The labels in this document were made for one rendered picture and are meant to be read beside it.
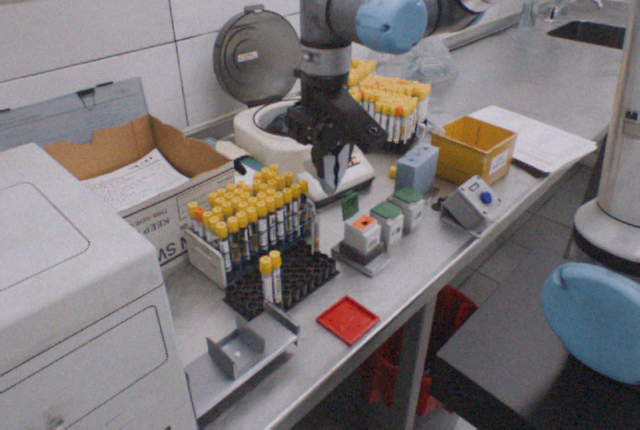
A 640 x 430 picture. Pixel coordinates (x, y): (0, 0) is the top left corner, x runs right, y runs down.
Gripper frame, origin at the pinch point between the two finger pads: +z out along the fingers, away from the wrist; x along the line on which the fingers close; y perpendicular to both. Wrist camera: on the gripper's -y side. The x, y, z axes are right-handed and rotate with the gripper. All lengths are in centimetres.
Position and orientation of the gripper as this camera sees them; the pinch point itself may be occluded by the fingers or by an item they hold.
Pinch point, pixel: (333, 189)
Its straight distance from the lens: 82.4
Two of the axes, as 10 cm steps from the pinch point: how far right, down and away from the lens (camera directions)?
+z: 0.0, 8.5, 5.3
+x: -6.9, 3.8, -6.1
